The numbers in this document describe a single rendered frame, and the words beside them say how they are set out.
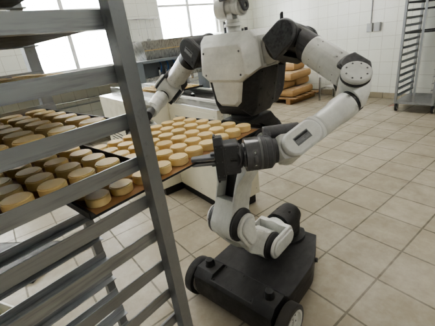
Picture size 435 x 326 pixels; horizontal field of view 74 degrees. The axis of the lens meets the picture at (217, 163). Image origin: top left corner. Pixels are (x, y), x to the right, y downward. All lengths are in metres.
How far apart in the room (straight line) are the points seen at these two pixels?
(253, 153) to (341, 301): 1.15
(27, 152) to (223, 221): 0.85
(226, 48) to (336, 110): 0.45
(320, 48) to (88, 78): 0.65
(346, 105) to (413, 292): 1.24
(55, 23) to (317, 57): 0.68
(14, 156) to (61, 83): 0.13
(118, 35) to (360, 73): 0.60
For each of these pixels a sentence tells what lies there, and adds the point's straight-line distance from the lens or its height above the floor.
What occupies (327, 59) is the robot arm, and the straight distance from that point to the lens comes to 0.94.
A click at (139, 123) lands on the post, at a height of 1.14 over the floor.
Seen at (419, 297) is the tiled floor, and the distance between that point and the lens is 1.85.
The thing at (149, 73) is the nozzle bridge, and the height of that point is 1.08.
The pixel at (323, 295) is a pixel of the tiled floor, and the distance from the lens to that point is 1.73.
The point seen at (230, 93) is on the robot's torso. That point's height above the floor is 1.08.
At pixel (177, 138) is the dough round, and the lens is 0.91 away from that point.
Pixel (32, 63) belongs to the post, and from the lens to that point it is 0.97.
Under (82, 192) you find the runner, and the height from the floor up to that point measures 1.04.
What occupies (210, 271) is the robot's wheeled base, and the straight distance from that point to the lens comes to 1.55.
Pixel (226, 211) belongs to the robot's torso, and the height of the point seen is 0.62.
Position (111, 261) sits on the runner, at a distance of 0.66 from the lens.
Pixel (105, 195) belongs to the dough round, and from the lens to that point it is 0.64.
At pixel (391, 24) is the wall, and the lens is 5.76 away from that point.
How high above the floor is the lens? 1.27
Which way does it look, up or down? 23 degrees down
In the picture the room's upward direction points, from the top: 7 degrees counter-clockwise
